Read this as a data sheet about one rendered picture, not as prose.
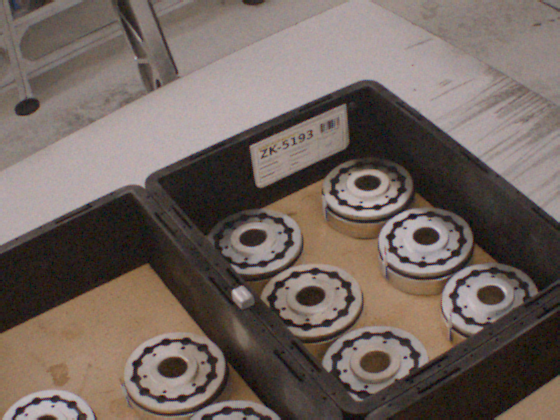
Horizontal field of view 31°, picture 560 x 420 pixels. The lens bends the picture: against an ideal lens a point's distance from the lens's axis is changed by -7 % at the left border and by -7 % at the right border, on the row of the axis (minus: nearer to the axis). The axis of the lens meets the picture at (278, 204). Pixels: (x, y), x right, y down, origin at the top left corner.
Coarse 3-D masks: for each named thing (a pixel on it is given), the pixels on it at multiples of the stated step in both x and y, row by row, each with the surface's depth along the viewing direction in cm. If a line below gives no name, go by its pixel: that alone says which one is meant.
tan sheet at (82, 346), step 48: (96, 288) 112; (144, 288) 112; (0, 336) 108; (48, 336) 107; (96, 336) 107; (144, 336) 106; (0, 384) 102; (48, 384) 102; (96, 384) 101; (240, 384) 100
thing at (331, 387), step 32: (384, 96) 117; (256, 128) 114; (192, 160) 111; (480, 160) 106; (160, 192) 108; (512, 192) 102; (192, 224) 103; (544, 224) 98; (512, 320) 89; (288, 352) 89; (448, 352) 87; (320, 384) 86; (416, 384) 85; (352, 416) 83
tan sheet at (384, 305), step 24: (312, 192) 121; (312, 216) 118; (312, 240) 115; (336, 240) 114; (360, 240) 114; (336, 264) 111; (360, 264) 111; (480, 264) 109; (384, 288) 108; (384, 312) 105; (408, 312) 105; (432, 312) 104; (432, 336) 102
